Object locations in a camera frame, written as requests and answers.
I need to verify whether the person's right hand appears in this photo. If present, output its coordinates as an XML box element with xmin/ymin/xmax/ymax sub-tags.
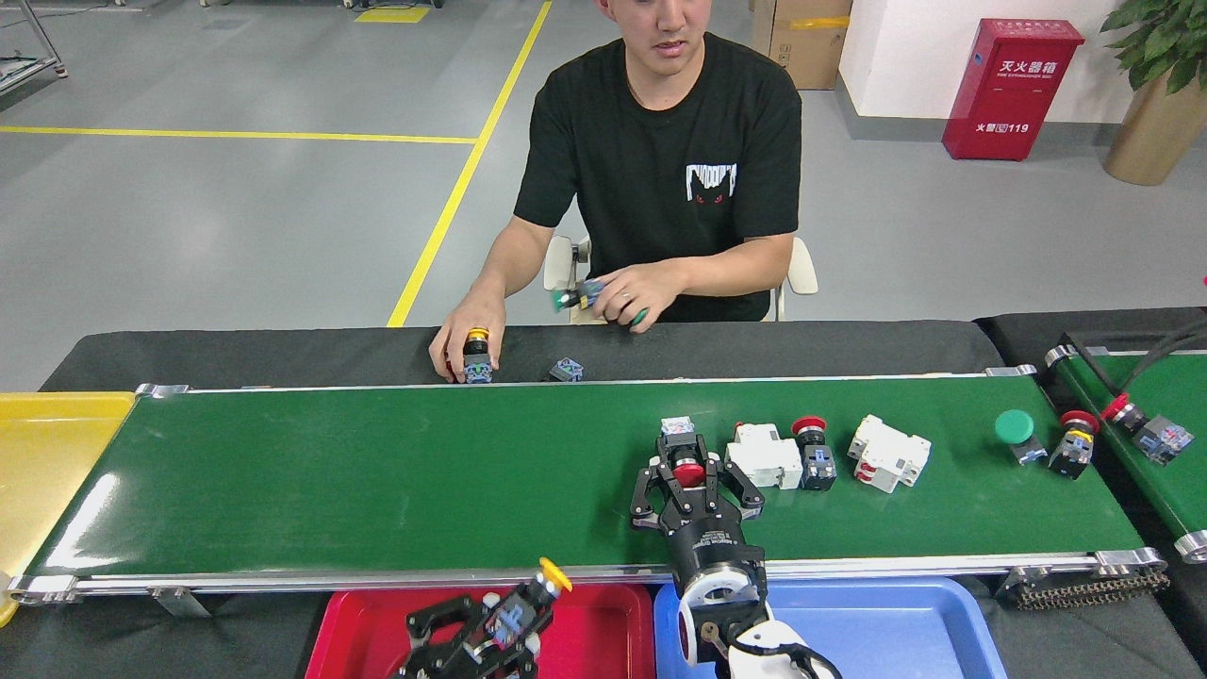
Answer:
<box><xmin>429</xmin><ymin>300</ymin><xmax>507</xmax><ymax>383</ymax></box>

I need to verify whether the white circuit breaker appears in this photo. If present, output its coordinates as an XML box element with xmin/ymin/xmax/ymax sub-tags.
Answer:
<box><xmin>724</xmin><ymin>422</ymin><xmax>804</xmax><ymax>491</ymax></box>
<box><xmin>847</xmin><ymin>415</ymin><xmax>933</xmax><ymax>495</ymax></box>

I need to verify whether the person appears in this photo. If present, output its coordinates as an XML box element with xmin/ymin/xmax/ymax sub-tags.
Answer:
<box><xmin>429</xmin><ymin>0</ymin><xmax>804</xmax><ymax>383</ymax></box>

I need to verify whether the potted green plant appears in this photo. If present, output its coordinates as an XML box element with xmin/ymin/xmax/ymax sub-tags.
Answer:
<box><xmin>1100</xmin><ymin>0</ymin><xmax>1207</xmax><ymax>187</ymax></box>

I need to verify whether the red fire extinguisher cabinet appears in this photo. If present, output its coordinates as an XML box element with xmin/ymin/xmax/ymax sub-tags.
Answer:
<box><xmin>941</xmin><ymin>18</ymin><xmax>1087</xmax><ymax>162</ymax></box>

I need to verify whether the green conveyor belt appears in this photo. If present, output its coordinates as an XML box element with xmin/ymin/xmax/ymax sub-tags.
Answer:
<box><xmin>1045</xmin><ymin>344</ymin><xmax>1207</xmax><ymax>564</ymax></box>
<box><xmin>8</xmin><ymin>365</ymin><xmax>1170</xmax><ymax>606</ymax></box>

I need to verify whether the yellow tray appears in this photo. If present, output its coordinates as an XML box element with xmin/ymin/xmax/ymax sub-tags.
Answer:
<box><xmin>0</xmin><ymin>391</ymin><xmax>138</xmax><ymax>628</ymax></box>

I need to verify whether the black table cover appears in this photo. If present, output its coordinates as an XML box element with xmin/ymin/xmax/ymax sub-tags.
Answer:
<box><xmin>974</xmin><ymin>306</ymin><xmax>1207</xmax><ymax>652</ymax></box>
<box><xmin>0</xmin><ymin>321</ymin><xmax>1203</xmax><ymax>679</ymax></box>

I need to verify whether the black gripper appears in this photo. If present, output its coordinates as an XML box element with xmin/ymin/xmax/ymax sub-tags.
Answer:
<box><xmin>396</xmin><ymin>592</ymin><xmax>557</xmax><ymax>679</ymax></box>
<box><xmin>630</xmin><ymin>434</ymin><xmax>767</xmax><ymax>586</ymax></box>

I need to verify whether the black drive chain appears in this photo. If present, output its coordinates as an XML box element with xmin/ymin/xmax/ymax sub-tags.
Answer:
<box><xmin>1009</xmin><ymin>569</ymin><xmax>1173</xmax><ymax>609</ymax></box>

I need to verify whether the red plastic bin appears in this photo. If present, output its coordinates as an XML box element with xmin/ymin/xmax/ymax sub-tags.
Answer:
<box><xmin>305</xmin><ymin>583</ymin><xmax>657</xmax><ymax>679</ymax></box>

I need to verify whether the person's left hand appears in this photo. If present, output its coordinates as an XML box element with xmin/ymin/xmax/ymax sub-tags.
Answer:
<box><xmin>592</xmin><ymin>261</ymin><xmax>687</xmax><ymax>329</ymax></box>

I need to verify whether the yellow push button switch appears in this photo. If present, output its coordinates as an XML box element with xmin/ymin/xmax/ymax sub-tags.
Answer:
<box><xmin>460</xmin><ymin>327</ymin><xmax>494</xmax><ymax>385</ymax></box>
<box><xmin>488</xmin><ymin>556</ymin><xmax>574</xmax><ymax>654</ymax></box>

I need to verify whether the black cable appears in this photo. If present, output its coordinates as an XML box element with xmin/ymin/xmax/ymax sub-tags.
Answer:
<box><xmin>1056</xmin><ymin>325</ymin><xmax>1207</xmax><ymax>395</ymax></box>

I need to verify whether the cardboard box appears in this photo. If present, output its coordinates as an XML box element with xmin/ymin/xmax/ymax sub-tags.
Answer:
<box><xmin>752</xmin><ymin>0</ymin><xmax>854</xmax><ymax>91</ymax></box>

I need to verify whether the blue plastic bin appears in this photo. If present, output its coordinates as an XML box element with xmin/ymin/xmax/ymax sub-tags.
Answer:
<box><xmin>653</xmin><ymin>577</ymin><xmax>1008</xmax><ymax>679</ymax></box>

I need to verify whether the metal rack frame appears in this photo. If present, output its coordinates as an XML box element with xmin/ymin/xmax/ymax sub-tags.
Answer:
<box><xmin>0</xmin><ymin>0</ymin><xmax>69</xmax><ymax>95</ymax></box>

